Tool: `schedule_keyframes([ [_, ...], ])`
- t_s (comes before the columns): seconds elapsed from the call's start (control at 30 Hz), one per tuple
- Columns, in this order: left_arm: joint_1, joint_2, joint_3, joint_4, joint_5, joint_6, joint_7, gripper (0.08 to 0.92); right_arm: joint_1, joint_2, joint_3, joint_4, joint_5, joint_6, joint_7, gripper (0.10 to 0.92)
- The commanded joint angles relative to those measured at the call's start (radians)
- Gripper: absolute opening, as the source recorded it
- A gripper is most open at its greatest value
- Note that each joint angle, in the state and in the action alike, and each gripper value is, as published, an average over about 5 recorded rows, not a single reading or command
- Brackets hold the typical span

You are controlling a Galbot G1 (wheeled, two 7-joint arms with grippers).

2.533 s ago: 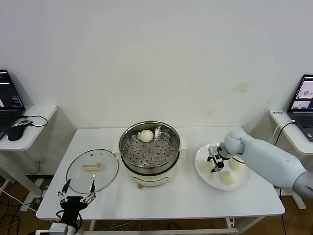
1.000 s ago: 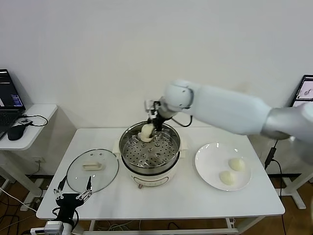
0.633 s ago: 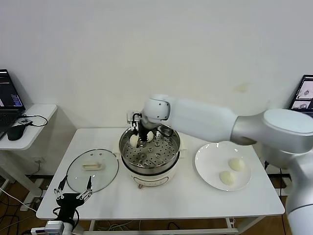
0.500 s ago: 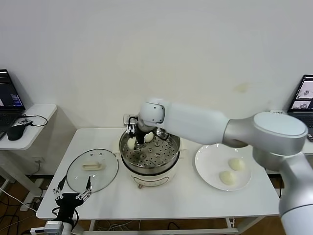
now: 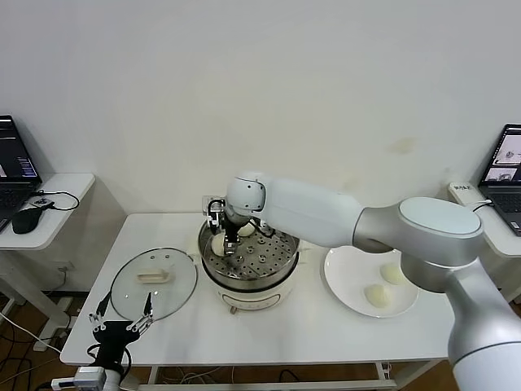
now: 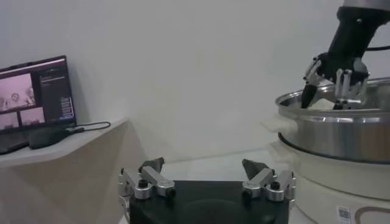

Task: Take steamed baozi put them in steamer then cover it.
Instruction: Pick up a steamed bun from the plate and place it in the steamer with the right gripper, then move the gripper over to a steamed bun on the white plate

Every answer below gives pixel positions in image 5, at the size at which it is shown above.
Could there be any white table frame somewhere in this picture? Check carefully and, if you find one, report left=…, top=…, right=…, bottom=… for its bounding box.
left=91, top=360, right=449, bottom=391

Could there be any white side desk with cables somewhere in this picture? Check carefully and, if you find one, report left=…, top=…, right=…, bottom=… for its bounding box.
left=447, top=182, right=521, bottom=305

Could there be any black hub cable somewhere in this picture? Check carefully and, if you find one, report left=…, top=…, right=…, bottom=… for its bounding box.
left=34, top=189, right=81, bottom=212

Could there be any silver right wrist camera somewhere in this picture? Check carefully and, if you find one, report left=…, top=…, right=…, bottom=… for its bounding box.
left=201, top=195, right=228, bottom=223

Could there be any grey laptop with pink screen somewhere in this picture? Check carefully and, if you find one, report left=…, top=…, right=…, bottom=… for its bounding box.
left=476, top=123, right=521, bottom=238

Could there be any white labelled power strip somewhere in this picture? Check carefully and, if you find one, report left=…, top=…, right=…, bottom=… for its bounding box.
left=449, top=182, right=492, bottom=204

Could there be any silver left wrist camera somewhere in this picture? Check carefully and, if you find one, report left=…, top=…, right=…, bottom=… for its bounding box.
left=50, top=366, right=107, bottom=389

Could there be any black computer mouse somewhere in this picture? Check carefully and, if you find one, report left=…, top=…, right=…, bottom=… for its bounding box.
left=11, top=206, right=42, bottom=235

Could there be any black laptop with dark screen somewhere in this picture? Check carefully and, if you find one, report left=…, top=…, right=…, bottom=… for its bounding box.
left=0, top=115, right=43, bottom=234

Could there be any glass lid with cream handle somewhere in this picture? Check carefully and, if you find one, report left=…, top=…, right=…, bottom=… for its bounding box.
left=110, top=246, right=199, bottom=324

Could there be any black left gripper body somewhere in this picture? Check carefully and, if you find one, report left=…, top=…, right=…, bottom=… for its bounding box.
left=96, top=319, right=140, bottom=368

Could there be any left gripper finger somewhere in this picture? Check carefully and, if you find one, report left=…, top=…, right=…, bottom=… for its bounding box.
left=126, top=290, right=155, bottom=336
left=88, top=290, right=112, bottom=333

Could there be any white side desk with mouse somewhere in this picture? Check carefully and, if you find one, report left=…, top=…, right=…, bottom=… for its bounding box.
left=0, top=173, right=96, bottom=354

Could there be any perforated steel steamer basket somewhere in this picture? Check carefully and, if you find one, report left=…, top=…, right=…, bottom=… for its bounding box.
left=198, top=211, right=303, bottom=288

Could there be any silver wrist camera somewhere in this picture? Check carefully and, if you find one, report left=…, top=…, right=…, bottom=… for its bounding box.
left=201, top=195, right=228, bottom=223
left=50, top=366, right=107, bottom=389

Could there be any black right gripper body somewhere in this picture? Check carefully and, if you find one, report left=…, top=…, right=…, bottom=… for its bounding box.
left=222, top=212, right=247, bottom=244

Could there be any cream electric cooker pot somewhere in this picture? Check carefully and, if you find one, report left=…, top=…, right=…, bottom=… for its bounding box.
left=186, top=235, right=314, bottom=317

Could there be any white round plate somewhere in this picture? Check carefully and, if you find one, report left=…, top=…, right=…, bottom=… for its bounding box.
left=323, top=245, right=420, bottom=319

